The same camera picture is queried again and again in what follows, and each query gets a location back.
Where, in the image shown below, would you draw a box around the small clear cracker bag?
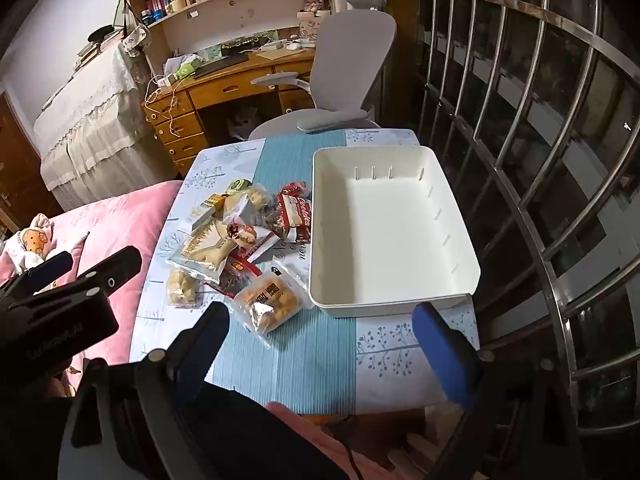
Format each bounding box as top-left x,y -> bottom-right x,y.
166,268 -> 201,309

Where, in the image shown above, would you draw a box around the large triangular bread package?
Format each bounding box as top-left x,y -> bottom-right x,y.
168,219 -> 238,284

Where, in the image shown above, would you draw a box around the orange biscuit snack bag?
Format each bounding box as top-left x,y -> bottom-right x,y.
234,272 -> 306,336

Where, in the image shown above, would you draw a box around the red white candy wrapper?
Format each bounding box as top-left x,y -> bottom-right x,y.
227,223 -> 279,262

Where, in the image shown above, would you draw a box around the green pineapple cake packet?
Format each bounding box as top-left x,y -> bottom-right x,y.
224,179 -> 252,195

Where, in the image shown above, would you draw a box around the red white cookies package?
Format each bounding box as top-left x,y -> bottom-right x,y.
278,194 -> 312,243

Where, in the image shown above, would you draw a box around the small red snack packet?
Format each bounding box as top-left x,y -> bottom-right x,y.
280,181 -> 311,198

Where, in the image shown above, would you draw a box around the clear pastry snack bag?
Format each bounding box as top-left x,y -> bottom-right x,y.
222,184 -> 272,224

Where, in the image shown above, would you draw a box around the patterned blue white tablecloth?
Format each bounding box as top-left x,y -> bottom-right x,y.
130,129 -> 480,415

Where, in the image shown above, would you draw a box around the small orange snack packet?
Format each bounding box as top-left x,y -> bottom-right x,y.
202,194 -> 227,214

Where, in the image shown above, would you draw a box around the white plastic storage bin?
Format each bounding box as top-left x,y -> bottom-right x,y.
308,145 -> 480,318

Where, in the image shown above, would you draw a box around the wooden desk with drawers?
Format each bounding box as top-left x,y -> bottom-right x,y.
141,49 -> 314,177

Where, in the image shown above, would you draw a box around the cat under desk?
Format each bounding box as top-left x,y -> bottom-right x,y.
227,106 -> 260,141

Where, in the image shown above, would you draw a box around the steel window guard bars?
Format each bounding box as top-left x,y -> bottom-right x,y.
416,0 -> 639,434

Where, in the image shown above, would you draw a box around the grey office chair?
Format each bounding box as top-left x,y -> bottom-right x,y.
250,0 -> 397,140

